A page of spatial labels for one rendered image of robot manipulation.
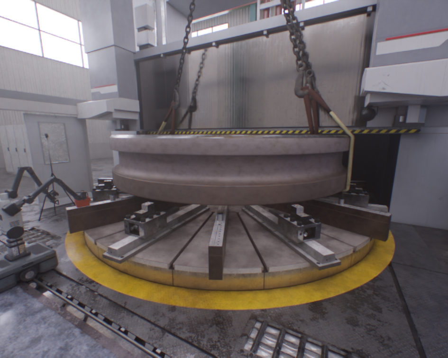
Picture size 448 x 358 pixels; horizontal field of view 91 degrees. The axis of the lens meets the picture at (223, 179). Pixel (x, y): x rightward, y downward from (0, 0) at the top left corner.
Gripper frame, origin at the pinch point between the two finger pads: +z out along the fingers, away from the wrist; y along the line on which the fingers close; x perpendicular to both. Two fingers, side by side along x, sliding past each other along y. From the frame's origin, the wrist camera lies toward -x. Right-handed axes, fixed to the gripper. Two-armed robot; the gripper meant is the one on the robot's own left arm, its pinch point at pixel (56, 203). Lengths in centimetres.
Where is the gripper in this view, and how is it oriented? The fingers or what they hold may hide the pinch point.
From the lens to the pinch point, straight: 417.5
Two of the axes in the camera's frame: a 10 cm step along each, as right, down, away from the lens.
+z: 2.4, 7.6, 6.0
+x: -4.2, 6.4, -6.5
